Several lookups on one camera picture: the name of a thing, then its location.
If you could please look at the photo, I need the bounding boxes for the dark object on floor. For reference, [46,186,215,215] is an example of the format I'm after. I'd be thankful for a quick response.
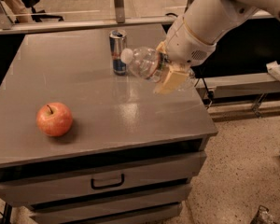
[250,205,276,224]

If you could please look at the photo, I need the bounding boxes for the red apple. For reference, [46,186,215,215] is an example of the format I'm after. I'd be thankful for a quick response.
[36,103,73,137]

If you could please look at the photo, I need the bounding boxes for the grey drawer cabinet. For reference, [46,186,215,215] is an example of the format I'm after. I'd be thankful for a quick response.
[0,30,217,224]

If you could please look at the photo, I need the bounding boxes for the metal railing frame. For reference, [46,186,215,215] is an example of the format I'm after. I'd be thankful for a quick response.
[0,0,274,35]

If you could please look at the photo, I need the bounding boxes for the white box on shelf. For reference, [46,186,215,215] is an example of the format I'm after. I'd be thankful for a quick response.
[266,62,280,81]

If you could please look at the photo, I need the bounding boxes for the clear plastic water bottle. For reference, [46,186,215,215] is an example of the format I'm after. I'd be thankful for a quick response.
[120,47,195,91]

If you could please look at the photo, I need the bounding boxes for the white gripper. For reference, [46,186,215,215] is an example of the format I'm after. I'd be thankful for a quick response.
[154,16,216,94]

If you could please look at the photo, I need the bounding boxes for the person in beige trousers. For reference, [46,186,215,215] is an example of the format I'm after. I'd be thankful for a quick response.
[3,0,33,23]

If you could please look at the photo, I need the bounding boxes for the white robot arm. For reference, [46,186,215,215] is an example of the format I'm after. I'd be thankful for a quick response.
[154,0,280,94]

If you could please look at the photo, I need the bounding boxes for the silver blue energy drink can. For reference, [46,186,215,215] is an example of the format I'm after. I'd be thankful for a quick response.
[109,29,127,76]

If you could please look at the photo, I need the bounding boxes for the black drawer handle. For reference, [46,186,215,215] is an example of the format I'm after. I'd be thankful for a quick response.
[91,174,125,190]

